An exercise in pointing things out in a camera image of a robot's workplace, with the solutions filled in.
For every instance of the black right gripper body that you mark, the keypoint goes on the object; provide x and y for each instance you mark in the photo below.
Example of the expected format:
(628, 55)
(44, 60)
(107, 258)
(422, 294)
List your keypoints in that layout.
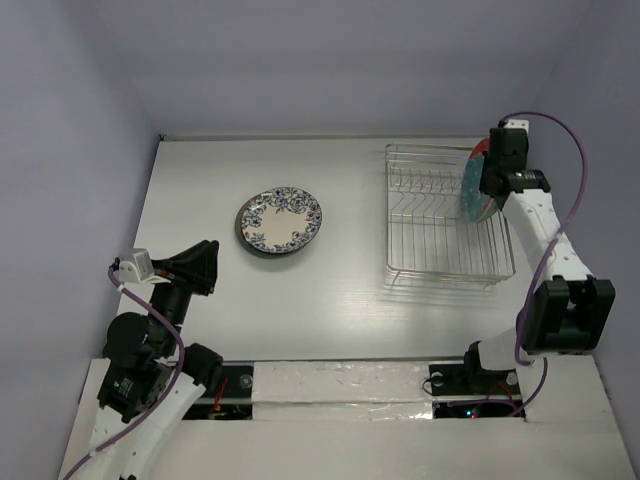
(500, 163)

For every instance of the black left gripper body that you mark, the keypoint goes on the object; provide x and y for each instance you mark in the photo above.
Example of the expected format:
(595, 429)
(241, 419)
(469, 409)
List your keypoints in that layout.
(174, 297)

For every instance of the grey snowflake reindeer plate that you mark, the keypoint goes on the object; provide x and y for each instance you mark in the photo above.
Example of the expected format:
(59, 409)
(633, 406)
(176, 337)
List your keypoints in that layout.
(269, 231)

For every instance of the red teal leaf plate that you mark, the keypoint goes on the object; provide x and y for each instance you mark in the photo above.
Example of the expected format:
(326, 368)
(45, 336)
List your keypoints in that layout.
(475, 206)

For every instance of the blue floral white plate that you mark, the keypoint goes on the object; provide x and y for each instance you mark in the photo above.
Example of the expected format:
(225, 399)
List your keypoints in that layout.
(297, 201)

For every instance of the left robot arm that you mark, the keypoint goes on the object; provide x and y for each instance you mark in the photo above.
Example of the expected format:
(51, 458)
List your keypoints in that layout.
(153, 377)

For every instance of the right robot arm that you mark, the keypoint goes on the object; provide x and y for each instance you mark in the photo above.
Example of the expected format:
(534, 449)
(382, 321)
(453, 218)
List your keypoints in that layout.
(566, 306)

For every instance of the white foam strip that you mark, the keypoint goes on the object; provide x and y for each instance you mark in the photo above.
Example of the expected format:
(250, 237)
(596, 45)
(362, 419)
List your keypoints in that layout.
(365, 391)

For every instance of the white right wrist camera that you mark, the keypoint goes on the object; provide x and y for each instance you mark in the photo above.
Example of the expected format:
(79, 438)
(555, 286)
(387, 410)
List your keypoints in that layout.
(514, 123)

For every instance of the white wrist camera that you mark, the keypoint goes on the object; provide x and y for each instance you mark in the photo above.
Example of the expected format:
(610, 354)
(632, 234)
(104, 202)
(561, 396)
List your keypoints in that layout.
(135, 267)
(514, 123)

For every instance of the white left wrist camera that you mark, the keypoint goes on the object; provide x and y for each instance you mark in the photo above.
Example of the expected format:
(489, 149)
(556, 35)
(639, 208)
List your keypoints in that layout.
(135, 267)

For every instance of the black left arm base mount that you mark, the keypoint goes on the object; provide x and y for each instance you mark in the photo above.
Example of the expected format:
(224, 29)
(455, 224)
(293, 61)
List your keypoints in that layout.
(232, 400)

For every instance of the wire dish rack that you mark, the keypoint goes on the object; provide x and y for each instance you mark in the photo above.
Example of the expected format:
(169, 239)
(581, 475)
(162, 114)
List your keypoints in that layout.
(428, 242)

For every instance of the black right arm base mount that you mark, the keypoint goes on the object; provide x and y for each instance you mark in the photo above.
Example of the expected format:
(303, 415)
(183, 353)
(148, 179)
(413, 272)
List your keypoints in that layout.
(460, 377)

